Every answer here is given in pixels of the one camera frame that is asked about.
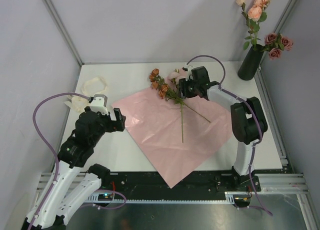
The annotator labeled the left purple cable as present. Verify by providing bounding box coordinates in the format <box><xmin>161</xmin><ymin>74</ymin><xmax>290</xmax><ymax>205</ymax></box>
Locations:
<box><xmin>24</xmin><ymin>92</ymin><xmax>127</xmax><ymax>230</ymax></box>

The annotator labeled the rust orange rose stem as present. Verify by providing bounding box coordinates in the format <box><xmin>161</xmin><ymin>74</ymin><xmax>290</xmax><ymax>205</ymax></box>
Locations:
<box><xmin>149</xmin><ymin>68</ymin><xmax>210</xmax><ymax>123</ymax></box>

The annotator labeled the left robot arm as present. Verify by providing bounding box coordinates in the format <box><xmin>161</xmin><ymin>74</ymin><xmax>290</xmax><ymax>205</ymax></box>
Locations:
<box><xmin>22</xmin><ymin>107</ymin><xmax>126</xmax><ymax>230</ymax></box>

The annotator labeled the purple cable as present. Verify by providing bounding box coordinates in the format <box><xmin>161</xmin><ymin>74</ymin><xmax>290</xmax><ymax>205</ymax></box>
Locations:
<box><xmin>24</xmin><ymin>92</ymin><xmax>127</xmax><ymax>230</ymax></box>
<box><xmin>187</xmin><ymin>55</ymin><xmax>273</xmax><ymax>217</ymax></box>

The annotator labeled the mauve rose stem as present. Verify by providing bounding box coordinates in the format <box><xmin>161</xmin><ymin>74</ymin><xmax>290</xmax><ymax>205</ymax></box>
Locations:
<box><xmin>262</xmin><ymin>32</ymin><xmax>294</xmax><ymax>60</ymax></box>

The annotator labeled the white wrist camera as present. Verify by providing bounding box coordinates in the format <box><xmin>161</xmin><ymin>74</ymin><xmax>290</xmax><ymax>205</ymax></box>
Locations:
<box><xmin>89</xmin><ymin>94</ymin><xmax>109</xmax><ymax>115</ymax></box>
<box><xmin>182</xmin><ymin>63</ymin><xmax>193</xmax><ymax>74</ymax></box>

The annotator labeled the light pink carnation stem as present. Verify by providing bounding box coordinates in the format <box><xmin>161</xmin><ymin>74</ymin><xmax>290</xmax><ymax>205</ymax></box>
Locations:
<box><xmin>167</xmin><ymin>69</ymin><xmax>185</xmax><ymax>143</ymax></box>

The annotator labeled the pink wrapping paper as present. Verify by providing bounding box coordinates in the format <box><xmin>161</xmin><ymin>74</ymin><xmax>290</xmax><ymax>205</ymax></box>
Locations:
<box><xmin>113</xmin><ymin>88</ymin><xmax>237</xmax><ymax>182</ymax></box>

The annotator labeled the black cylindrical vase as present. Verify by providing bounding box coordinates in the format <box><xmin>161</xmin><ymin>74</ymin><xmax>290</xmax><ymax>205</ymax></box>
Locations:
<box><xmin>237</xmin><ymin>44</ymin><xmax>264</xmax><ymax>81</ymax></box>

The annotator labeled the white slotted cable duct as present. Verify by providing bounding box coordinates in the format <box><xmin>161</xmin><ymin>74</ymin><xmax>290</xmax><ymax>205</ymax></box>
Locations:
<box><xmin>84</xmin><ymin>192</ymin><xmax>252</xmax><ymax>205</ymax></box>

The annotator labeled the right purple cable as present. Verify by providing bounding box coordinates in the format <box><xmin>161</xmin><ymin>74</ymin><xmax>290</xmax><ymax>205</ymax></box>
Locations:
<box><xmin>187</xmin><ymin>55</ymin><xmax>273</xmax><ymax>217</ymax></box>

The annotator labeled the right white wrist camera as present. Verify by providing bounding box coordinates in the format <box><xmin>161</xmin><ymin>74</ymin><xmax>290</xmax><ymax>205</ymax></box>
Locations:
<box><xmin>182</xmin><ymin>63</ymin><xmax>193</xmax><ymax>74</ymax></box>

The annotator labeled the peach rose stem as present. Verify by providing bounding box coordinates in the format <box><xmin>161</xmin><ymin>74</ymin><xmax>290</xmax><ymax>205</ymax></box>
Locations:
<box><xmin>235</xmin><ymin>0</ymin><xmax>270</xmax><ymax>50</ymax></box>

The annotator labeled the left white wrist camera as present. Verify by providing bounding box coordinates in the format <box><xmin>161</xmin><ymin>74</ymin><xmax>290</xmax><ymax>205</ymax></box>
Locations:
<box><xmin>89</xmin><ymin>94</ymin><xmax>109</xmax><ymax>115</ymax></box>

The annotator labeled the cream printed ribbon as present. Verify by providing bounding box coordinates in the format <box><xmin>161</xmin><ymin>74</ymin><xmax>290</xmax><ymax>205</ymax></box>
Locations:
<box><xmin>64</xmin><ymin>76</ymin><xmax>108</xmax><ymax>113</ymax></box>

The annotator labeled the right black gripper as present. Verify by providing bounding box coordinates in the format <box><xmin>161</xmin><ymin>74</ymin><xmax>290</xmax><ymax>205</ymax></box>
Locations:
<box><xmin>177</xmin><ymin>77</ymin><xmax>200</xmax><ymax>99</ymax></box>

